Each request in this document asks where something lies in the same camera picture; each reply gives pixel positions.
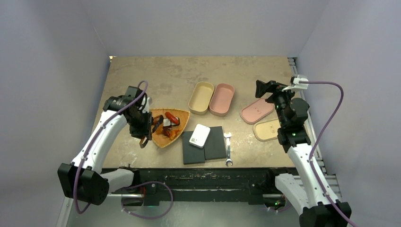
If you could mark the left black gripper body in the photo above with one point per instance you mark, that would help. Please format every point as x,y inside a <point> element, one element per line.
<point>140,125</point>

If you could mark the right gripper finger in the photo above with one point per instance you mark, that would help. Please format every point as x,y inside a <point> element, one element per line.
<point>261,88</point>
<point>274,84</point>

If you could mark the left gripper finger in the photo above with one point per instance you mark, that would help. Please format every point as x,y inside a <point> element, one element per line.
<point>157,121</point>
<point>143,142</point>

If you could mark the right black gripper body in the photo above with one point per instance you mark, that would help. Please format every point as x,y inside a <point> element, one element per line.
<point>281,99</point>

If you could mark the sushi roll with seaweed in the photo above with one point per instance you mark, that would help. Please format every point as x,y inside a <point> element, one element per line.
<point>167,122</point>

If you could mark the dark red octopus tentacle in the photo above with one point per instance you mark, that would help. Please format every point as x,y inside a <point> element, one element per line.
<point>167,131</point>

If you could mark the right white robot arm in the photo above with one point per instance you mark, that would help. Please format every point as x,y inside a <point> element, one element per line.
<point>315,201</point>

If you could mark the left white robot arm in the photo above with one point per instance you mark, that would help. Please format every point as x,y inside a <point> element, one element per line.
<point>82,179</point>

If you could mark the pink lunch box lid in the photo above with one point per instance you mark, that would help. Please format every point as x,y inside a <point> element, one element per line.
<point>256,111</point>

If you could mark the cream lunch box lid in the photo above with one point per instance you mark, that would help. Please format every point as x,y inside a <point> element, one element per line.
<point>265,131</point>

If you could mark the pink lunch box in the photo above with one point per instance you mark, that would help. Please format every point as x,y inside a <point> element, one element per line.
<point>221,99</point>

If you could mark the cream lunch box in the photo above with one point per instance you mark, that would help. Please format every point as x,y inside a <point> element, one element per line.
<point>200,98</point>

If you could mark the woven bamboo basket tray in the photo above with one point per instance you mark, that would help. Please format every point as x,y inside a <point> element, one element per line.
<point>158,137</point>

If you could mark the white power bank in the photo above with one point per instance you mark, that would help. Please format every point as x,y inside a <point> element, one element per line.
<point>199,135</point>

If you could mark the left black foam block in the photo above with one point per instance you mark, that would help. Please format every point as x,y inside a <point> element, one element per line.
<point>191,153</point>

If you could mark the black foam block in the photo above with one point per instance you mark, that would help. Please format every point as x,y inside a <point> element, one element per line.
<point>191,153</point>
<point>214,147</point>

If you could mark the silver open-end wrench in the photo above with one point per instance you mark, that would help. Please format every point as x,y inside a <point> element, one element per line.
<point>228,160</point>

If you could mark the right black foam block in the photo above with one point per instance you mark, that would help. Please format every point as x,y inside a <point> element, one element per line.
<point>214,147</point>

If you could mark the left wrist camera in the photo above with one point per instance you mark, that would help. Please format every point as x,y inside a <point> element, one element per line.
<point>146,102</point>

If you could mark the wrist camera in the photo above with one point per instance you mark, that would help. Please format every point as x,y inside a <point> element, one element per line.
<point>298,83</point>
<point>146,102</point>

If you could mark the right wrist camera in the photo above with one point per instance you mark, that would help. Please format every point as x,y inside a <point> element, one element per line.
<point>298,83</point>

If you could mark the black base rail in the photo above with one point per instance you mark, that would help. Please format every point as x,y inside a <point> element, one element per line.
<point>254,185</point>

